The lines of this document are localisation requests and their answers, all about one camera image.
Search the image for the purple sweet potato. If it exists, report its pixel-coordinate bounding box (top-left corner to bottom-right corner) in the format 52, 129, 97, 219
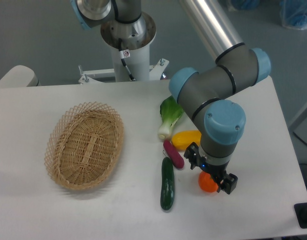
163, 140, 185, 169

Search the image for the black device at table edge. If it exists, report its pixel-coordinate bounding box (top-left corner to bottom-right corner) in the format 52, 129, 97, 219
294, 202, 307, 229

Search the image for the blue plastic bag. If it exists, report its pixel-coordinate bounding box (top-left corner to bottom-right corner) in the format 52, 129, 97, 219
279, 0, 307, 30

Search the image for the woven wicker basket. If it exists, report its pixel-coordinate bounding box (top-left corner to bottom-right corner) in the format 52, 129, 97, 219
44, 102, 124, 191

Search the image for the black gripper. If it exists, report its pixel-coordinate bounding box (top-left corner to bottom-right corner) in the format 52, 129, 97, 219
183, 142, 238, 195

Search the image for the green bok choy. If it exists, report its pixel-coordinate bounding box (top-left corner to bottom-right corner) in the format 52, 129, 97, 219
158, 95, 184, 141

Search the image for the orange bell pepper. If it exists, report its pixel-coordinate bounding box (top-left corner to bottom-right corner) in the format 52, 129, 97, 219
198, 171, 218, 193

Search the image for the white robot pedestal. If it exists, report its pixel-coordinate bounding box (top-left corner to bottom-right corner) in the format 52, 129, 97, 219
78, 12, 169, 84

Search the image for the green cucumber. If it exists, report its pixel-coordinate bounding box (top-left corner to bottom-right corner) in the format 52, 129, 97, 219
160, 157, 175, 211

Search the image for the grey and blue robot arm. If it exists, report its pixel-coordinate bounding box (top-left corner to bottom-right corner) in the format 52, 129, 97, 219
70, 0, 271, 194

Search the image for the yellow bell pepper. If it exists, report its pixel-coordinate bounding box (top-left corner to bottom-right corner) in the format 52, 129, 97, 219
171, 130, 202, 151

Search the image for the white chair back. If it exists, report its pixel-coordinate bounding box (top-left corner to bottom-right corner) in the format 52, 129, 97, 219
0, 65, 41, 89

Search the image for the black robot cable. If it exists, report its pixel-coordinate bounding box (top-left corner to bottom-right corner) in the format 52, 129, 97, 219
117, 37, 137, 82

